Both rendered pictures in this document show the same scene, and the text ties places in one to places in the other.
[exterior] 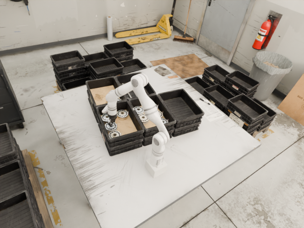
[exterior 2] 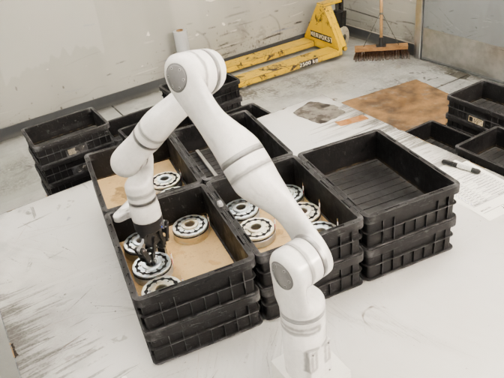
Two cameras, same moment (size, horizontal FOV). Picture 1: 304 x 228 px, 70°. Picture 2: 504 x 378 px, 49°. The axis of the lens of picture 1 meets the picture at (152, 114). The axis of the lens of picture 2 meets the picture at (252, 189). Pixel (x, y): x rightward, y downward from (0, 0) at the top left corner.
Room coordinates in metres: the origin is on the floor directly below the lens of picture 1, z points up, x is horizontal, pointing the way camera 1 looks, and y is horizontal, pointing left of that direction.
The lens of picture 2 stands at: (0.19, -0.18, 1.77)
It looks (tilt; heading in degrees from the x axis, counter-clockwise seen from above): 32 degrees down; 12
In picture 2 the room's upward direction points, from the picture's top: 8 degrees counter-clockwise
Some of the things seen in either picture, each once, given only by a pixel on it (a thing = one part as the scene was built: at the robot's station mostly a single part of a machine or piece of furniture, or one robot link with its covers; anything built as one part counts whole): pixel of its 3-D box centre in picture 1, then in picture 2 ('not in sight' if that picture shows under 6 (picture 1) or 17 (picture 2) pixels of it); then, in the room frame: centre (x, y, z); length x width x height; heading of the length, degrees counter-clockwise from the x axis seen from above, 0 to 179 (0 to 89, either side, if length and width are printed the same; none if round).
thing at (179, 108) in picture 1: (179, 108); (373, 186); (1.58, -0.25, 0.87); 0.40 x 0.30 x 0.11; 30
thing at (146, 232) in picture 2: (112, 116); (150, 229); (1.26, 0.32, 0.95); 0.08 x 0.08 x 0.09
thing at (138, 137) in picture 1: (119, 123); (178, 253); (1.27, 0.27, 0.87); 0.40 x 0.30 x 0.11; 30
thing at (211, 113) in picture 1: (207, 109); (475, 187); (1.81, -0.60, 0.70); 0.33 x 0.23 x 0.01; 39
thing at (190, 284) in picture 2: (119, 119); (174, 237); (1.27, 0.27, 0.92); 0.40 x 0.30 x 0.02; 30
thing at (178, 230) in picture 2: (122, 113); (190, 225); (1.40, 0.27, 0.86); 0.10 x 0.10 x 0.01
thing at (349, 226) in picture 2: (151, 111); (279, 202); (1.43, 0.01, 0.92); 0.40 x 0.30 x 0.02; 30
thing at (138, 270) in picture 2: (111, 125); (151, 265); (1.23, 0.33, 0.86); 0.10 x 0.10 x 0.01
